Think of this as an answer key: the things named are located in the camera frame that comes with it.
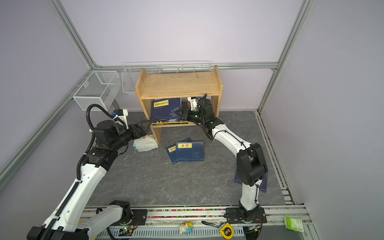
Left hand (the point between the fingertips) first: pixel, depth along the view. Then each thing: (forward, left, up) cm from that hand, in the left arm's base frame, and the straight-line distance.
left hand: (145, 124), depth 71 cm
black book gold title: (+9, -10, -10) cm, 17 cm away
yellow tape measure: (-43, -36, -29) cm, 63 cm away
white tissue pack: (+7, +8, -27) cm, 29 cm away
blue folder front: (+13, -8, -3) cm, 16 cm away
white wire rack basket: (+42, +15, +4) cm, 44 cm away
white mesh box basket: (+44, +40, -9) cm, 60 cm away
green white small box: (-42, -68, -29) cm, 85 cm away
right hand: (+9, -14, -3) cm, 17 cm away
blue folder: (+2, -8, -31) cm, 32 cm away
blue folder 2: (+1, -20, -31) cm, 37 cm away
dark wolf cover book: (+8, -10, -8) cm, 15 cm away
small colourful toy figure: (-40, -17, -28) cm, 52 cm away
